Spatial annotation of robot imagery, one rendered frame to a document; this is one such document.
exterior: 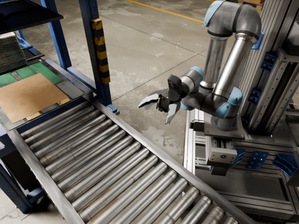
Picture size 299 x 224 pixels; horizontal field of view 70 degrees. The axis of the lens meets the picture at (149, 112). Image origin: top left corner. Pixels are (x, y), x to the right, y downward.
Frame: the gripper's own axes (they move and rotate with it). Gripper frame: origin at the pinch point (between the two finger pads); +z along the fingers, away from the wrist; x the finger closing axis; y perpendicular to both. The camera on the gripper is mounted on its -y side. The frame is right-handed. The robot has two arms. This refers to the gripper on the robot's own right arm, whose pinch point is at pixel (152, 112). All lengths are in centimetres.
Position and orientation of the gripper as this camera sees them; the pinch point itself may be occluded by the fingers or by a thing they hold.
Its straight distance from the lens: 72.4
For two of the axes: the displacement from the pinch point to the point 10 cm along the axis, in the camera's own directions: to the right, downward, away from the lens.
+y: -1.1, 6.9, 7.2
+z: -5.8, 5.4, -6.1
